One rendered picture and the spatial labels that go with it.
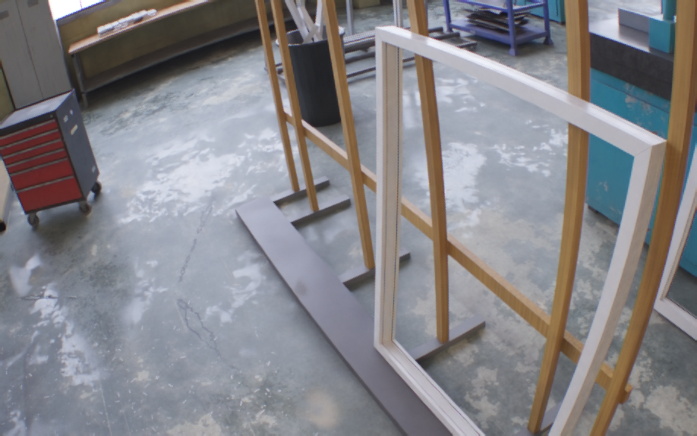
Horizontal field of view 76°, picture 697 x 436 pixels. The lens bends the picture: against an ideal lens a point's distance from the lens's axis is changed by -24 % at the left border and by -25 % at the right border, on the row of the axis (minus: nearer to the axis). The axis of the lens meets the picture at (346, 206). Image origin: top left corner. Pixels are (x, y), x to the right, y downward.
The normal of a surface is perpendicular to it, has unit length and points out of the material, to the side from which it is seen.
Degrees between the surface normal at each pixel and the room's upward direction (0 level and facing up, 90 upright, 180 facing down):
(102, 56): 90
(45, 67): 90
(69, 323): 0
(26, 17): 90
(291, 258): 0
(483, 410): 0
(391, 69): 90
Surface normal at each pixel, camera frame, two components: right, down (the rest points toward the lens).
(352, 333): -0.14, -0.83
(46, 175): 0.11, 0.52
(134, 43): 0.46, 0.42
